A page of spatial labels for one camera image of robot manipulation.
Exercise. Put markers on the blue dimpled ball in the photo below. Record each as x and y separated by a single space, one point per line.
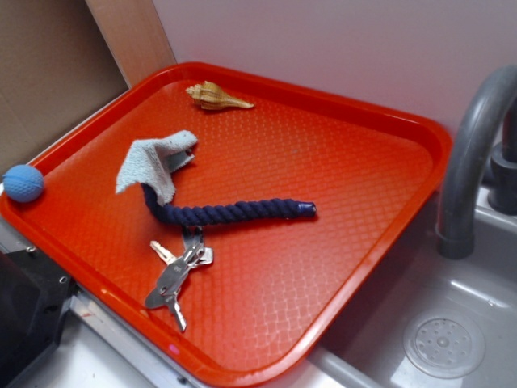
23 183

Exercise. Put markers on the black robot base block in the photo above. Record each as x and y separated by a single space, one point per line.
35 299

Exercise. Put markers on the red plastic tray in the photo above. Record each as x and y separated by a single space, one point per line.
274 285

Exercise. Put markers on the silver key bunch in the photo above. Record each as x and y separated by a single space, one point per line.
168 285

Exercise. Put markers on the tan spiral seashell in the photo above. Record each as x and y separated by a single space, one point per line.
210 96

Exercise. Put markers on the light blue cloth rag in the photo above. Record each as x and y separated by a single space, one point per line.
153 161

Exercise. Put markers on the grey toy faucet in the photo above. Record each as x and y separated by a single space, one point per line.
479 132

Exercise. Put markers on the grey plastic toy sink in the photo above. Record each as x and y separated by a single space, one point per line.
421 320

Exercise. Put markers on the brown cardboard panel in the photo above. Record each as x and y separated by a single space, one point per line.
61 61

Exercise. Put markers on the dark grey faucet knob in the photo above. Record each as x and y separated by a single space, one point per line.
502 196

